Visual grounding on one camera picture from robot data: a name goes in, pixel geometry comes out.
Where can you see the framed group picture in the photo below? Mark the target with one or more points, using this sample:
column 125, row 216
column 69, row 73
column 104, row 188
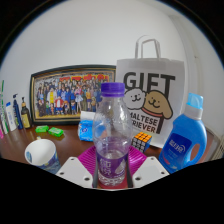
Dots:
column 66, row 93

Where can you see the small green packet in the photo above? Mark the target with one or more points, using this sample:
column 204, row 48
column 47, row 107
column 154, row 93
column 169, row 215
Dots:
column 42, row 129
column 56, row 132

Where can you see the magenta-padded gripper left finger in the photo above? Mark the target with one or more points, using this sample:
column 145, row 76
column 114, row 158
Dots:
column 85, row 163

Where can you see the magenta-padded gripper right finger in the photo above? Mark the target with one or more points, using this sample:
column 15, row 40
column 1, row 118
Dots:
column 138, row 161

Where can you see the white radiator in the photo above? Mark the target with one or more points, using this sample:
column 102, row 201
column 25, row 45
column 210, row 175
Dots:
column 220, row 148

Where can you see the clear purple-capped water bottle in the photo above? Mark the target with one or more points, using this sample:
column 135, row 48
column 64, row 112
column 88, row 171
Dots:
column 112, row 133

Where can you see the blue patterned white cup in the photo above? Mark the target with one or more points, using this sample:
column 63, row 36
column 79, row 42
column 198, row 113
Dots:
column 40, row 153

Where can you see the blue detergent bottle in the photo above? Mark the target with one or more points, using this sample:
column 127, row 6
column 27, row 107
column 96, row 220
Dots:
column 183, row 140

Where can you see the puzzle cube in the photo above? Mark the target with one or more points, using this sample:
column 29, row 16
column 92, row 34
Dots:
column 141, row 141

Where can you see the blue tissue pack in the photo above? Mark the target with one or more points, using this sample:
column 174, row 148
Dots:
column 86, row 128

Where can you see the dark blue pump bottle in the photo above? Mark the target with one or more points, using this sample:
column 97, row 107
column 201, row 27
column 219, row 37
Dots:
column 17, row 115

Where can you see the amber pump bottle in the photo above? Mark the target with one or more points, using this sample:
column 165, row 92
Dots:
column 25, row 118

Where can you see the white green shuttlecock tube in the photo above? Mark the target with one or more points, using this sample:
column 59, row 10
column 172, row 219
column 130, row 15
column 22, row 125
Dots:
column 4, row 116

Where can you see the white blue-capped lotion bottle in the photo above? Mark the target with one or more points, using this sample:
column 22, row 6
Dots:
column 10, row 118

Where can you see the white paper gift bag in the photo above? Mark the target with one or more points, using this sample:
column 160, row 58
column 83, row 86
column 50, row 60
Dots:
column 153, row 90

